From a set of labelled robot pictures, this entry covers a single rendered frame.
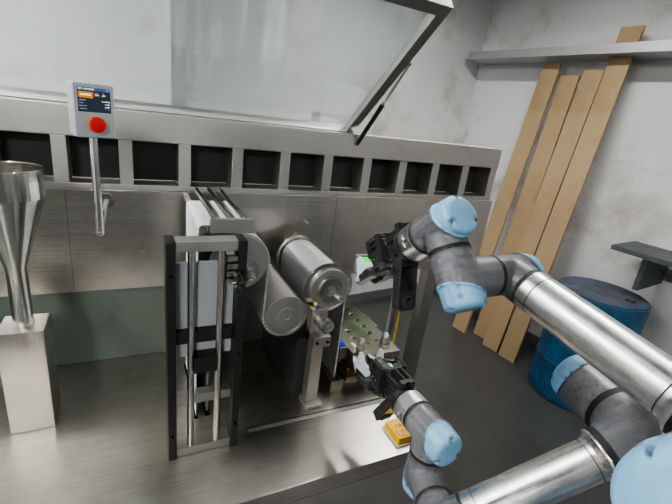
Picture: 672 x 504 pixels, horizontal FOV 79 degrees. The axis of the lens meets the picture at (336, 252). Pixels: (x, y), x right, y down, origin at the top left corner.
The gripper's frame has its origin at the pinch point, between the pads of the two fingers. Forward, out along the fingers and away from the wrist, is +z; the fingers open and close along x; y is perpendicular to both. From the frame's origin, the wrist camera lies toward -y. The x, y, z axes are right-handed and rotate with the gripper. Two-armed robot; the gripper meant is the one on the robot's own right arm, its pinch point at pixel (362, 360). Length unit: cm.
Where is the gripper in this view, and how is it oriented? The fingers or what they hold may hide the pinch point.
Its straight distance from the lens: 114.6
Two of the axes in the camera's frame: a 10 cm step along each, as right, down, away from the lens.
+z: -4.2, -3.4, 8.4
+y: 1.2, -9.4, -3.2
